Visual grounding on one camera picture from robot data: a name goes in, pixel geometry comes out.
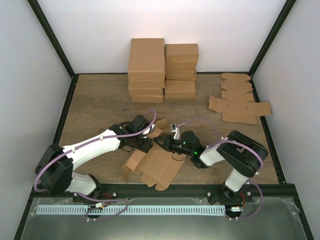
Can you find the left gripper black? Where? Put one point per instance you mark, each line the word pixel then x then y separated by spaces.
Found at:
pixel 146 147

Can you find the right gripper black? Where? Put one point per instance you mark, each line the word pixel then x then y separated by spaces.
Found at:
pixel 167 145

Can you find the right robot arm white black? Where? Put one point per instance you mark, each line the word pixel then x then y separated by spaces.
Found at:
pixel 245 155

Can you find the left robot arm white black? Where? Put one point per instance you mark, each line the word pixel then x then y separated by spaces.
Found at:
pixel 55 172

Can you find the bottom large folded box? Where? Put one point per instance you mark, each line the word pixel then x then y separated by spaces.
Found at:
pixel 147 98

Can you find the bottom small folded box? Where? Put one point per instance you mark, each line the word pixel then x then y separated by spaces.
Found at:
pixel 180 89

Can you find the top large folded cardboard box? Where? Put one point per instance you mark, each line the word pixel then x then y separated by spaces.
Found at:
pixel 146 59

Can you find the top small folded cardboard box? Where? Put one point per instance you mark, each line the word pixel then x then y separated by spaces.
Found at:
pixel 185 52

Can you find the stack of flat cardboard blanks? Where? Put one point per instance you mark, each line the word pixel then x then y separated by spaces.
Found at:
pixel 237 103

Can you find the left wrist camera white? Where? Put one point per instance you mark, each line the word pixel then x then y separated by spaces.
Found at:
pixel 149 130

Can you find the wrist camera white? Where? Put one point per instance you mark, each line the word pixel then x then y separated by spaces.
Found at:
pixel 149 130
pixel 176 131

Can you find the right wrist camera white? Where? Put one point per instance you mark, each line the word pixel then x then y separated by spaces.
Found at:
pixel 176 131

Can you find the light blue slotted cable duct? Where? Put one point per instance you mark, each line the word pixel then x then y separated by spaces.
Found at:
pixel 134 210

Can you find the grey metal base plate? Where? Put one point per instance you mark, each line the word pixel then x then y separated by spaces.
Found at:
pixel 272 218

